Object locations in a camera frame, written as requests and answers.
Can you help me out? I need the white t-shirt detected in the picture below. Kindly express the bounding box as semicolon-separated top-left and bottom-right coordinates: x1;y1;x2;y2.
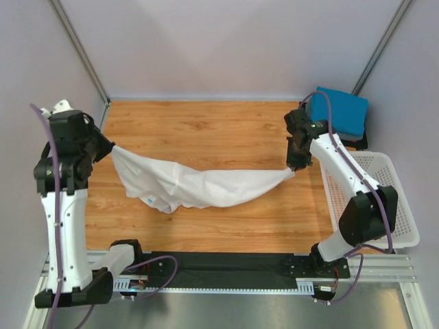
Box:
111;146;295;214

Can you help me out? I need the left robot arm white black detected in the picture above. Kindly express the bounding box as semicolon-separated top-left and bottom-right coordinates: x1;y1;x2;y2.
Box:
32;106;145;308

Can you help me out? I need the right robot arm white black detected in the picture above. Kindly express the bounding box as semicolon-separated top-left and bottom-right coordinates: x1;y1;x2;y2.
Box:
284;108;399;277

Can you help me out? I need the folded black t-shirt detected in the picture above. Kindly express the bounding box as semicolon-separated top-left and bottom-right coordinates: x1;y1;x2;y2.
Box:
342;132;368;151

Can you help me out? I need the white plastic perforated basket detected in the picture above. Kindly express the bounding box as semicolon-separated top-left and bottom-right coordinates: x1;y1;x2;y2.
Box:
320;151;420;249

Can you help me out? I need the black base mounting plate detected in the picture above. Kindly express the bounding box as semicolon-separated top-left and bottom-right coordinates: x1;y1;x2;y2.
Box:
124;252;351;290

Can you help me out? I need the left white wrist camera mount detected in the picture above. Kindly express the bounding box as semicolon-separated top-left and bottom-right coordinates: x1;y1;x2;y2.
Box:
40;99;73;119

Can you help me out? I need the right aluminium corner post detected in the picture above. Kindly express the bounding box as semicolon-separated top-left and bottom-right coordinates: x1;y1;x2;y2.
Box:
351;0;416;96

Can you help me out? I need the aluminium corner post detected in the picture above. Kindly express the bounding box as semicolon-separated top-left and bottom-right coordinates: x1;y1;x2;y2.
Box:
351;0;416;96
47;0;111;103

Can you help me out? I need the left aluminium corner post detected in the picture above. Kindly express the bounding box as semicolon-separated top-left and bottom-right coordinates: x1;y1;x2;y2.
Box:
47;0;111;103

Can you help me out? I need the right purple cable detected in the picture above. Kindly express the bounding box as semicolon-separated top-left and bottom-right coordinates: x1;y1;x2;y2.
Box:
298;90;395;306

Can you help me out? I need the grey slotted cable duct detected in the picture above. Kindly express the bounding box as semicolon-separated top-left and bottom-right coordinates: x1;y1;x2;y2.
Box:
112;278;316;295

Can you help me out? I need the aluminium frame rail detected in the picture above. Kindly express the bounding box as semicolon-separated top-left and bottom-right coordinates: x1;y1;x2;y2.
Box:
40;250;418;283

